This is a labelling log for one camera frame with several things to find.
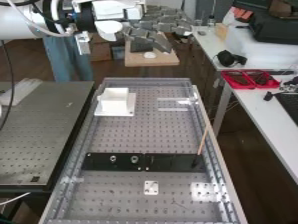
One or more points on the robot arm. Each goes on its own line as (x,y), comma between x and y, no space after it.
(22,23)

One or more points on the small steel nut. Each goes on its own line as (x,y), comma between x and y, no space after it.
(114,158)

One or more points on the small white box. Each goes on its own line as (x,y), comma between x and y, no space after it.
(114,104)

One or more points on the clear box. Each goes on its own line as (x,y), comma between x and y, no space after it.
(144,80)

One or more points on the thin stick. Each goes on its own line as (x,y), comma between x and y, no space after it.
(203,143)

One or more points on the black plate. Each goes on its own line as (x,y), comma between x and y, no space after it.
(173,163)

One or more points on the white computer mouse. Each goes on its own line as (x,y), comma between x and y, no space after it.
(149,55)

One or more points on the cardboard box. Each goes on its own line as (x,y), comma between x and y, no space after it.
(102,50)

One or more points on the red tray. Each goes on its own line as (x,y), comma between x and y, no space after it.
(267,78)
(237,80)

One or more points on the small square metal plate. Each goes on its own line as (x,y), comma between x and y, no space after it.
(151,188)

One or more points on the black headphones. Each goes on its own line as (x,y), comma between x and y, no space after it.
(229,57)

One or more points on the person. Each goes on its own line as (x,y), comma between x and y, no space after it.
(55,63)

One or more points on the dark computer mouse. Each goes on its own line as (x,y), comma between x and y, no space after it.
(201,33)

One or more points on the white desk with keyboard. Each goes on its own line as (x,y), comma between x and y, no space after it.
(267,126)

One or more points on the small wooden box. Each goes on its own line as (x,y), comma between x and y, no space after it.
(221,31)

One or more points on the white desk with headphones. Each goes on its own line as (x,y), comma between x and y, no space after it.
(267,56)

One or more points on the black keyboard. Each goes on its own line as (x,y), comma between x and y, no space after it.
(290,106)

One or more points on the black case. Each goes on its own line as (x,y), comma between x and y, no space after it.
(275,26)

